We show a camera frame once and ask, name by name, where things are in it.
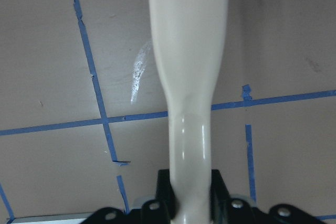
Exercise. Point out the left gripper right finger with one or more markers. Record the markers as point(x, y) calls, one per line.
point(219, 198)

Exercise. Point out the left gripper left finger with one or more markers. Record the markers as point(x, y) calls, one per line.
point(165, 194)

